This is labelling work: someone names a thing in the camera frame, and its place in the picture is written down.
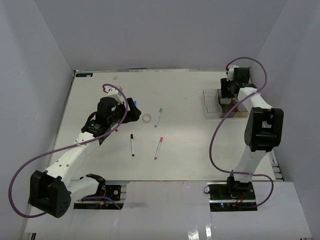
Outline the small clear tape roll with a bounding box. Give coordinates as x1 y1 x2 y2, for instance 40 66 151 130
142 113 152 124

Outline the black marker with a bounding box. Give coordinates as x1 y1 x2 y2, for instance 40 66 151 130
130 133 135 157

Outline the green marker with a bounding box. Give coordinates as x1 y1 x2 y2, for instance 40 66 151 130
154 108 163 128

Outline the pink marker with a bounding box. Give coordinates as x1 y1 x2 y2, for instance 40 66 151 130
154 136 164 160

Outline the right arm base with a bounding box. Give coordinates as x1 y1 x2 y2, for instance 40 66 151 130
203 182 258 212

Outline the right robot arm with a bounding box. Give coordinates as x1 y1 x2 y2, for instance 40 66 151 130
220 65 284 200

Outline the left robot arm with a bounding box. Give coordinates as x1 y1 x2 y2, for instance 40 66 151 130
28 97 141 218

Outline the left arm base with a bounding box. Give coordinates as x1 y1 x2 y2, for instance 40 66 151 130
73 185 127 210

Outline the dark grey bin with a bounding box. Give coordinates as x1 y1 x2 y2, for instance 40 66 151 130
217 89 235 118

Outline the clear bin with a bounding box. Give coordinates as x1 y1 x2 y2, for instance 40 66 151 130
202 89 222 119

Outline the amber bin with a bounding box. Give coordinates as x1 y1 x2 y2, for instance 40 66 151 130
229 97 250 118

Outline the left blue label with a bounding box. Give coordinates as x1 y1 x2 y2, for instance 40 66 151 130
75 73 93 78

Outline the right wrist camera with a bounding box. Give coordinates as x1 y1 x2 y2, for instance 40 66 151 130
226 63 239 81

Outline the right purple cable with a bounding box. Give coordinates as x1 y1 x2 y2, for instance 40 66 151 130
209 56 275 208

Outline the purple cable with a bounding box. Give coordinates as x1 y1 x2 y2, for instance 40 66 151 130
8 83 130 218
209 56 275 208

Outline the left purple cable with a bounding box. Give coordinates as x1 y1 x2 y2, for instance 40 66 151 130
8 83 130 218

